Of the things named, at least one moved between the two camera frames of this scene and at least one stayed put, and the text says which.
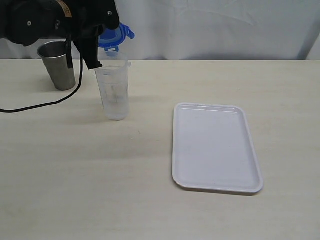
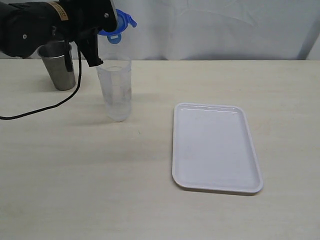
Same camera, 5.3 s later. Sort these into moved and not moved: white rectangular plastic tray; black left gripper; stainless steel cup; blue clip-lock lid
Moved: blue clip-lock lid
Not moved: black left gripper; stainless steel cup; white rectangular plastic tray
